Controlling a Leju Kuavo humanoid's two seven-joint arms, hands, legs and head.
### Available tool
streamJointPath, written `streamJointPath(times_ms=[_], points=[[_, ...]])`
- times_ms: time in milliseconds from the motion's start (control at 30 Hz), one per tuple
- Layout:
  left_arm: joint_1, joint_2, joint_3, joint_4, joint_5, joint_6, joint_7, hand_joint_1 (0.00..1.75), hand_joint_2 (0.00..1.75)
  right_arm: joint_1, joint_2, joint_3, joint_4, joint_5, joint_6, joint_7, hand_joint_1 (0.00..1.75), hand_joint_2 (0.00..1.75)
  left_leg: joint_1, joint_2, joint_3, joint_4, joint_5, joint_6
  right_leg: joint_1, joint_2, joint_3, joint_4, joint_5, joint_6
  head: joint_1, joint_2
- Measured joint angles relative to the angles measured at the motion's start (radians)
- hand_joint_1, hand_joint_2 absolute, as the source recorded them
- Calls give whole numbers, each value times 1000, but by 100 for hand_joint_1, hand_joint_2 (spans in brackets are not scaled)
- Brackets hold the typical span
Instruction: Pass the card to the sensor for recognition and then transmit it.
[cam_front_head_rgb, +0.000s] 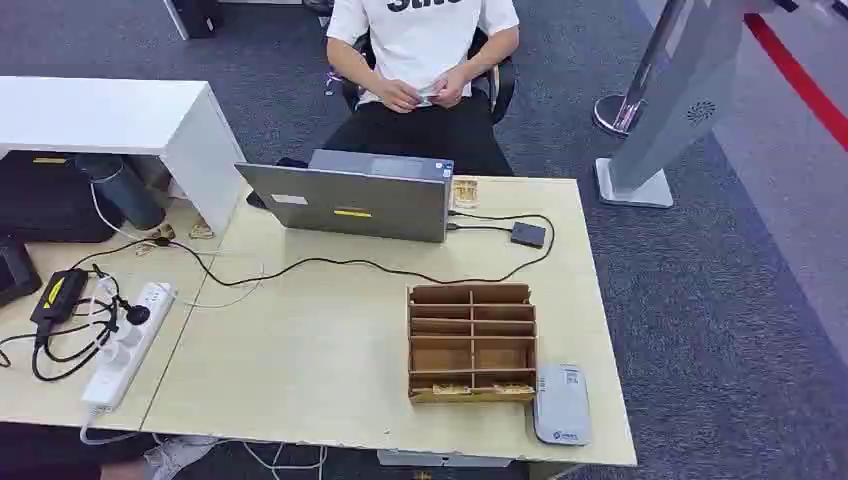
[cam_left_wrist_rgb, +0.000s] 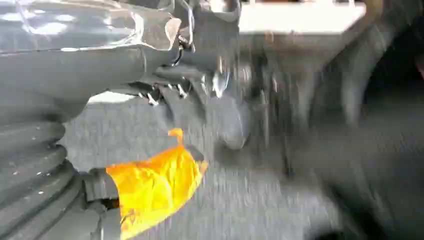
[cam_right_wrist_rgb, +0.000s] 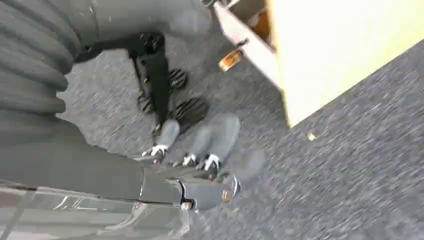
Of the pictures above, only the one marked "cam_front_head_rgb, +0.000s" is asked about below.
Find white power strip cord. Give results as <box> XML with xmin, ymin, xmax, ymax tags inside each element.
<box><xmin>79</xmin><ymin>405</ymin><xmax>160</xmax><ymax>446</ymax></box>

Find black adapter cord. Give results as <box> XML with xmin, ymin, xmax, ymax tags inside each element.
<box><xmin>0</xmin><ymin>264</ymin><xmax>122</xmax><ymax>384</ymax></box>

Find short black drive cable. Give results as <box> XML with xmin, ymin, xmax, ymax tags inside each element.
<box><xmin>447</xmin><ymin>222</ymin><xmax>515</xmax><ymax>234</ymax></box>

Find silver kiosk stand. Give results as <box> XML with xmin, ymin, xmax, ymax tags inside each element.
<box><xmin>594</xmin><ymin>0</ymin><xmax>776</xmax><ymax>210</ymax></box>

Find dark cabinet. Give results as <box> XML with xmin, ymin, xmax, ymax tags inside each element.
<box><xmin>163</xmin><ymin>0</ymin><xmax>225</xmax><ymax>41</ymax></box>

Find person's left hand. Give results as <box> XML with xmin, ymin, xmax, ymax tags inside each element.
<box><xmin>429</xmin><ymin>68</ymin><xmax>474</xmax><ymax>110</ymax></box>

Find black flat device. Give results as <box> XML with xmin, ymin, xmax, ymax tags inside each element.
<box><xmin>0</xmin><ymin>239</ymin><xmax>43</xmax><ymax>308</ymax></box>

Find grey laptop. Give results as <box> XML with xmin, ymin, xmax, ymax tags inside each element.
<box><xmin>235</xmin><ymin>148</ymin><xmax>456</xmax><ymax>244</ymax></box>

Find grey card reader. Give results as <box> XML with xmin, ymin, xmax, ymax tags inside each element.
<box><xmin>531</xmin><ymin>362</ymin><xmax>593</xmax><ymax>447</ymax></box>

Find thin white cable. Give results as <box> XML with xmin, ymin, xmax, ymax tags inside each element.
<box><xmin>89</xmin><ymin>182</ymin><xmax>266</xmax><ymax>310</ymax></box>

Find black bag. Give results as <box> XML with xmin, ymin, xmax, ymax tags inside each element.
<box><xmin>0</xmin><ymin>152</ymin><xmax>124</xmax><ymax>244</ymax></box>

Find wooden card box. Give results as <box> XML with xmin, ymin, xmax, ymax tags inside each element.
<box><xmin>405</xmin><ymin>283</ymin><xmax>539</xmax><ymax>405</ymax></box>

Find dark cylindrical bottle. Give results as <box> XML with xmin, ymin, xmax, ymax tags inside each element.
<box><xmin>74</xmin><ymin>153</ymin><xmax>167</xmax><ymax>231</ymax></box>

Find chrome stanchion post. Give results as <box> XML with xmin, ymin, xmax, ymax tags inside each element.
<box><xmin>591</xmin><ymin>0</ymin><xmax>687</xmax><ymax>138</ymax></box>

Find white cables under desk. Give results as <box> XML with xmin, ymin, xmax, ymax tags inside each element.
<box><xmin>241</xmin><ymin>442</ymin><xmax>329</xmax><ymax>480</ymax></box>

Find person's right hand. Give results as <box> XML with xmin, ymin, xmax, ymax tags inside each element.
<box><xmin>374</xmin><ymin>77</ymin><xmax>426</xmax><ymax>115</ymax></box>

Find white shoe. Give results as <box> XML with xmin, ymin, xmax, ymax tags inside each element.
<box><xmin>142</xmin><ymin>435</ymin><xmax>220</xmax><ymax>480</ymax></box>

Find small black external drive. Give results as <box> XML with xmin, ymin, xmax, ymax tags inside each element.
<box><xmin>510</xmin><ymin>221</ymin><xmax>548</xmax><ymax>250</ymax></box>

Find stack of printed cards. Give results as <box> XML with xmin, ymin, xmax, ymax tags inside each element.
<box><xmin>452</xmin><ymin>177</ymin><xmax>480</xmax><ymax>210</ymax></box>

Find grey box under desk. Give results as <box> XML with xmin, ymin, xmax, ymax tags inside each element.
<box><xmin>377</xmin><ymin>450</ymin><xmax>515</xmax><ymax>469</ymax></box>

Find white desk riser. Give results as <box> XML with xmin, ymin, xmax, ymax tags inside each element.
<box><xmin>0</xmin><ymin>76</ymin><xmax>248</xmax><ymax>234</ymax></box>

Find black power adapter yellow label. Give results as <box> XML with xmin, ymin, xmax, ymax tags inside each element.
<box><xmin>29</xmin><ymin>268</ymin><xmax>89</xmax><ymax>326</ymax></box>

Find white power strip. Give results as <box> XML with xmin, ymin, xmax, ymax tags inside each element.
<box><xmin>80</xmin><ymin>281</ymin><xmax>178</xmax><ymax>412</ymax></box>

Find long black cable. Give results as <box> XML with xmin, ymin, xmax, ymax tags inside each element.
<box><xmin>69</xmin><ymin>209</ymin><xmax>556</xmax><ymax>289</ymax></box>

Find person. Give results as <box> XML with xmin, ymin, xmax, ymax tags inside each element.
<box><xmin>323</xmin><ymin>0</ymin><xmax>521</xmax><ymax>178</ymax></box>

